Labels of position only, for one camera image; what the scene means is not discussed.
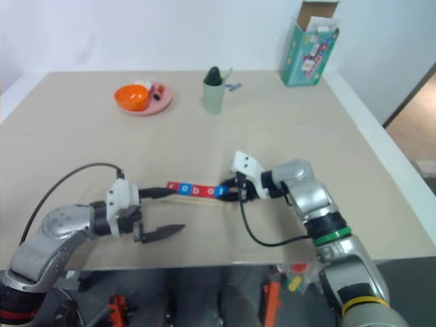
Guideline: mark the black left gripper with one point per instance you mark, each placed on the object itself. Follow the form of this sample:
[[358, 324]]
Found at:
[[127, 221]]

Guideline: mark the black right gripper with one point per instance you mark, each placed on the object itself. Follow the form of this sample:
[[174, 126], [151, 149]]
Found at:
[[249, 190]]

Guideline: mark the blue letter t block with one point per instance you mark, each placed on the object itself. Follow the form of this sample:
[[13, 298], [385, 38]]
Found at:
[[221, 191]]

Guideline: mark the red letter b block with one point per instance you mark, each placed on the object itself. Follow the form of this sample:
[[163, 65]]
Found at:
[[197, 191]]

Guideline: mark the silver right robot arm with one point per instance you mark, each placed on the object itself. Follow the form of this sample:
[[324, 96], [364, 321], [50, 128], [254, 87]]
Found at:
[[306, 194]]

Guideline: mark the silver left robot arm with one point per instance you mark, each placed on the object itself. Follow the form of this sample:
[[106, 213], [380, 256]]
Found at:
[[58, 221]]

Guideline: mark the red letter o block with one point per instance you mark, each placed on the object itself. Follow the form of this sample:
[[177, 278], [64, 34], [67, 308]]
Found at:
[[209, 192]]

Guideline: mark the red letter r block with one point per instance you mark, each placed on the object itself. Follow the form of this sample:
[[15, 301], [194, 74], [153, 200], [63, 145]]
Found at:
[[172, 187]]

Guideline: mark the blue letter o block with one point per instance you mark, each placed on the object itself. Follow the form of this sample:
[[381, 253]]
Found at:
[[185, 189]]

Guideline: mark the pale green cup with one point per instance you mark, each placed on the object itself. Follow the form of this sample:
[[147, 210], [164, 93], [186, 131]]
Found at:
[[214, 98]]

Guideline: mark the small blue clip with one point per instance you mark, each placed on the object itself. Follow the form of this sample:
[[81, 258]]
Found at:
[[233, 86]]

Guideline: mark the orange tool under table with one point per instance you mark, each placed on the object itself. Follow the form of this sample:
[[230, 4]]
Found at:
[[119, 306]]

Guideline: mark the small red block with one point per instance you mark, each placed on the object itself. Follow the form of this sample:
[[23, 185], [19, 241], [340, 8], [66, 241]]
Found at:
[[299, 268]]

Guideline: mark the pink round plate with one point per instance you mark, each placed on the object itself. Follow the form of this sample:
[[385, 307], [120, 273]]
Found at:
[[160, 105]]

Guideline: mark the green and yellow pieces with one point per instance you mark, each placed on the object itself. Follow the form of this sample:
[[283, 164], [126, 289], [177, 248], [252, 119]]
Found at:
[[293, 282]]

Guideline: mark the thin pale stick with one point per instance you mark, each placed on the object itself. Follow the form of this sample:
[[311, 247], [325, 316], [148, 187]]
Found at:
[[227, 75]]

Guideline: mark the dark green rounded object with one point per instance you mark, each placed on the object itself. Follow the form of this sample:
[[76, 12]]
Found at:
[[213, 75]]

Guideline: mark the orange plastic bowl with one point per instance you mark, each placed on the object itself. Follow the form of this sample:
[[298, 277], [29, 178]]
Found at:
[[131, 97]]

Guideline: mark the orange upright bar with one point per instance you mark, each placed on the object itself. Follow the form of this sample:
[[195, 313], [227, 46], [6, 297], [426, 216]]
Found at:
[[272, 303]]

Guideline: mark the small red bottle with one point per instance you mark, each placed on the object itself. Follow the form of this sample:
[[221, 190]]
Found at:
[[158, 90]]

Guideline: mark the teal cardboard box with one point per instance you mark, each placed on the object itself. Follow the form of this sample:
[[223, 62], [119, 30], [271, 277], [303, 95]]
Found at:
[[303, 58]]

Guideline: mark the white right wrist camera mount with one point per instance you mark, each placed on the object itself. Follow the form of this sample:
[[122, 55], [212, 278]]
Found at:
[[247, 163]]

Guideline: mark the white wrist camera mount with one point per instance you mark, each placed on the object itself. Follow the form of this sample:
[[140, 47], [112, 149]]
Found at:
[[119, 195], [247, 163]]

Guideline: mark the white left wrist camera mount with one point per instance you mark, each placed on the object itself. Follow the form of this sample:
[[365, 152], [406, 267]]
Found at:
[[119, 195]]

